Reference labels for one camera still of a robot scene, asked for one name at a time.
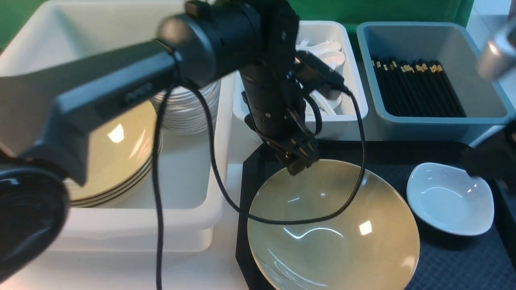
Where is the pile of white spoons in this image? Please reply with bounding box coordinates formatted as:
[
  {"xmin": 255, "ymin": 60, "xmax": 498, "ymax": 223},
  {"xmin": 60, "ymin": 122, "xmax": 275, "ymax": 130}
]
[{"xmin": 295, "ymin": 39, "xmax": 346, "ymax": 116}]

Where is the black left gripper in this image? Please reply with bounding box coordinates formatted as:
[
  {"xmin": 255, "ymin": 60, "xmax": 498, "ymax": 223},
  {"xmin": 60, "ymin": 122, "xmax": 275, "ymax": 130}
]
[{"xmin": 238, "ymin": 61, "xmax": 323, "ymax": 176}]

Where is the large white tub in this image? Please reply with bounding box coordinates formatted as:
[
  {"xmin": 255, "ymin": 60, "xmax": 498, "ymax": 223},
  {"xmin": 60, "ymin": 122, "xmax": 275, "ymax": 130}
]
[{"xmin": 1, "ymin": 0, "xmax": 224, "ymax": 252}]

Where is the small white dish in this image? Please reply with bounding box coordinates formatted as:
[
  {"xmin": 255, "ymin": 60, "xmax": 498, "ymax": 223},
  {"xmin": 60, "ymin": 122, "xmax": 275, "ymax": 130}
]
[{"xmin": 406, "ymin": 163, "xmax": 495, "ymax": 236}]

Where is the blue-grey chopstick bin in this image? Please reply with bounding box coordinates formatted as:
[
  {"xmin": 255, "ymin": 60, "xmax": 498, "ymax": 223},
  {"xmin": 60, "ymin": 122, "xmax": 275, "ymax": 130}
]
[{"xmin": 356, "ymin": 22, "xmax": 515, "ymax": 144}]

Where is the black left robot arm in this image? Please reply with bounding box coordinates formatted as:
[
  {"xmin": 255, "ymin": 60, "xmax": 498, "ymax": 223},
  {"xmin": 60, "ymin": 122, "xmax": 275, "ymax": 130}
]
[{"xmin": 1, "ymin": 0, "xmax": 317, "ymax": 282}]

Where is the white spoon bin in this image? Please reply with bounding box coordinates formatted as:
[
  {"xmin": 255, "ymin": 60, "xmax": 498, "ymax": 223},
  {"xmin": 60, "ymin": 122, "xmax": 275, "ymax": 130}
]
[{"xmin": 233, "ymin": 20, "xmax": 369, "ymax": 141}]

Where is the yellow noodle bowl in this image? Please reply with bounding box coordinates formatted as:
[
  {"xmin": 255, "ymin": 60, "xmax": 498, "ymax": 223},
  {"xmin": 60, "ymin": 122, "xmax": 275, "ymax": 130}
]
[{"xmin": 247, "ymin": 159, "xmax": 420, "ymax": 290}]

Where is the pile of black chopsticks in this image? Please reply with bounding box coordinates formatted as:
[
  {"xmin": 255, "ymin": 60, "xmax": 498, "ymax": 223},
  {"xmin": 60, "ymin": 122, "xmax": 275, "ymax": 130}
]
[{"xmin": 371, "ymin": 57, "xmax": 466, "ymax": 118}]

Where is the stack of yellow bowls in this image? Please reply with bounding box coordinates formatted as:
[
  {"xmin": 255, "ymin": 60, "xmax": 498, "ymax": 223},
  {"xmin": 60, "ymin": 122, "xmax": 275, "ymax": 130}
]
[{"xmin": 64, "ymin": 101, "xmax": 156, "ymax": 208}]

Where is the stack of white dishes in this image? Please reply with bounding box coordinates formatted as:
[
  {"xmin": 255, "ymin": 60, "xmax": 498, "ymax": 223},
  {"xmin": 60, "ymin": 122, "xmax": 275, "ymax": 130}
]
[{"xmin": 162, "ymin": 81, "xmax": 221, "ymax": 135}]

